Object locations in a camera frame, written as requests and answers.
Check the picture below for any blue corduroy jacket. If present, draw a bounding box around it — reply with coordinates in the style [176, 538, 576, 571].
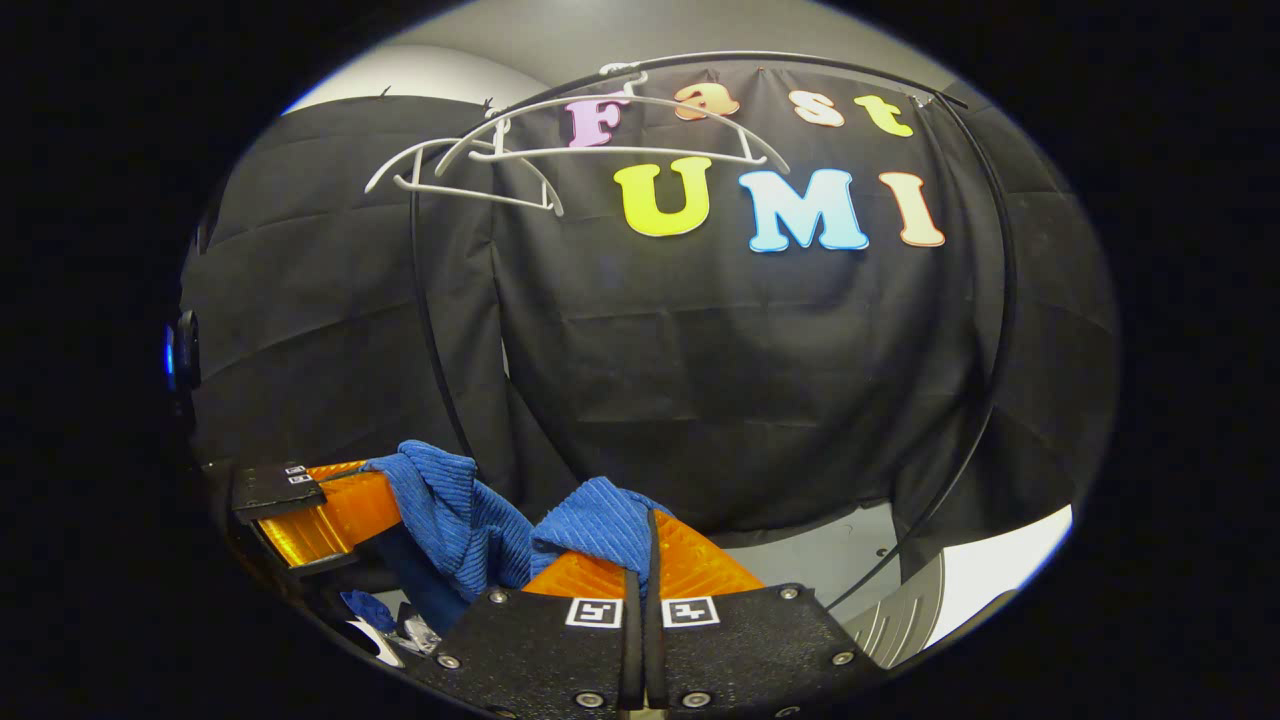
[340, 440, 671, 636]

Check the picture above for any black metal clothes rack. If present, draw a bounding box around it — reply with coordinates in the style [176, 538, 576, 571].
[408, 50, 1019, 611]

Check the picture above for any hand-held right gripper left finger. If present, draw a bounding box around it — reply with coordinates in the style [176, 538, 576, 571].
[410, 548, 644, 716]

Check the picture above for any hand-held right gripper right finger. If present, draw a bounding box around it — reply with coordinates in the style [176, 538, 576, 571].
[643, 508, 886, 716]

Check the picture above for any grey ribbed appliance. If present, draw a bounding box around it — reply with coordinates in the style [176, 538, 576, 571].
[845, 550, 946, 669]

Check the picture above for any white plastic hanger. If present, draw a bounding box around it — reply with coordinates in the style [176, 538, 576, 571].
[365, 115, 566, 218]
[435, 62, 791, 178]

